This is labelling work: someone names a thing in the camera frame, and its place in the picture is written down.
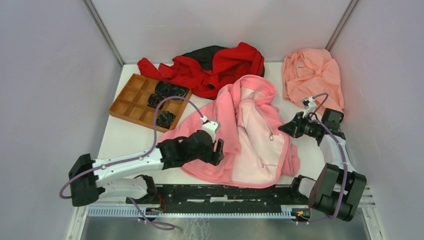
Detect pink jacket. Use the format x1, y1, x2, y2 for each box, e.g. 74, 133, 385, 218
161, 75, 300, 188

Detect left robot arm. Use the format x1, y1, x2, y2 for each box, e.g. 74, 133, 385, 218
68, 130, 224, 207

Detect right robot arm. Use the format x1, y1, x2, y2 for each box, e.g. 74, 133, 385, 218
278, 108, 367, 222

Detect red and black jacket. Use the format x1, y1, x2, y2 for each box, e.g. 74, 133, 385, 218
137, 42, 265, 100

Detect peach orange garment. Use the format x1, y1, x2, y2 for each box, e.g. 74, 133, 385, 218
281, 48, 345, 115

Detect rolled tie green leaves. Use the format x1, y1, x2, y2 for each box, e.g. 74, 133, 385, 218
155, 110, 176, 129

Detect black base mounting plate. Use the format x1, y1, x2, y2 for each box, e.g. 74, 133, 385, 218
135, 184, 309, 214

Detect rolled tie orange pattern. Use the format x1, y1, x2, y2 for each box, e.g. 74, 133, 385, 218
147, 93, 166, 109

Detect rolled tie yellow pattern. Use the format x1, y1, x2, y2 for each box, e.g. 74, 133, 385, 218
155, 81, 189, 100

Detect wooden compartment tray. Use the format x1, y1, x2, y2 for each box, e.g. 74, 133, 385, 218
108, 73, 192, 133

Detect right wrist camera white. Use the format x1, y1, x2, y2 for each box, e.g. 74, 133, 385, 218
301, 96, 317, 118

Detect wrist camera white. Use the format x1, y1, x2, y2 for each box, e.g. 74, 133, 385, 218
301, 96, 317, 118
200, 115, 221, 143

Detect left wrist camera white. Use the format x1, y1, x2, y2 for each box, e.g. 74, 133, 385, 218
200, 115, 221, 143

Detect aluminium rail frame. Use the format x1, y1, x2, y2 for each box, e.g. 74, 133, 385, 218
64, 183, 387, 240

